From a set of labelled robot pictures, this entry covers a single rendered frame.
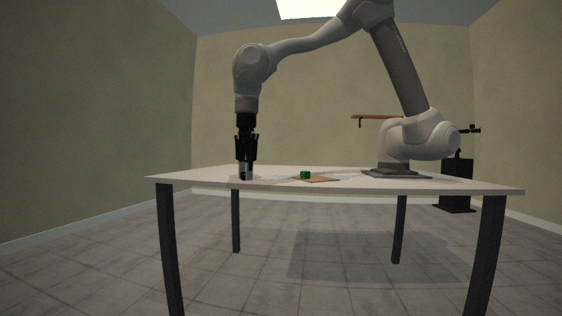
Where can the tan mat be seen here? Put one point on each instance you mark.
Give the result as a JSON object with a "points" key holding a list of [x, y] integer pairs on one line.
{"points": [[316, 179]]}

